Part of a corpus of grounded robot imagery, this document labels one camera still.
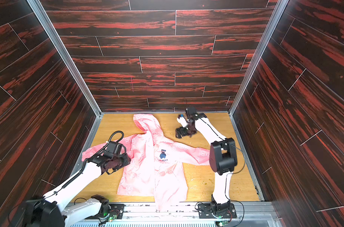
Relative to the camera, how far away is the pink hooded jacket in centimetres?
80

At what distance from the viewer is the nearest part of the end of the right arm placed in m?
0.70

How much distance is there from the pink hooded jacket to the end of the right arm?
15 cm
